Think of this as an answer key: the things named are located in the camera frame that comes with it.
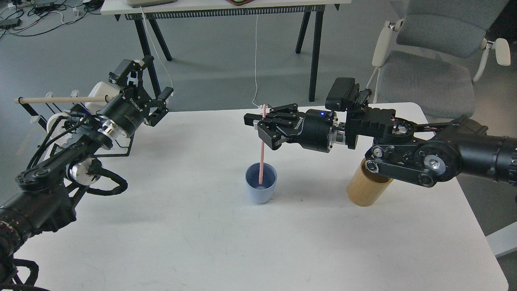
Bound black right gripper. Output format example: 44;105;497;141
244;103;336;153

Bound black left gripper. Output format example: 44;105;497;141
98;55;174;137

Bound pink chopstick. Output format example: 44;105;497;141
258;104;267;185

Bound blue plastic cup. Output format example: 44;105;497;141
244;162;277;203

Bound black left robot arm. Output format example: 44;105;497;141
0;55;173;291

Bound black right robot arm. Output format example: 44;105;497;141
244;104;516;188

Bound bamboo cylinder holder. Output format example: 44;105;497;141
347;159;393;207

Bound white table with black legs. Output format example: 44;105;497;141
100;0;351;113

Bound grey office chair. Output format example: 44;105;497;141
370;0;511;118

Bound white hanging cable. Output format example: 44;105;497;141
252;15;273;110
139;6;176;97

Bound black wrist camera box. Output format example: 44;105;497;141
325;77;372;111

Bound black wire cup rack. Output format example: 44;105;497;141
15;92;134;157

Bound floor cables and adapters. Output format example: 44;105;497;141
0;0;105;39

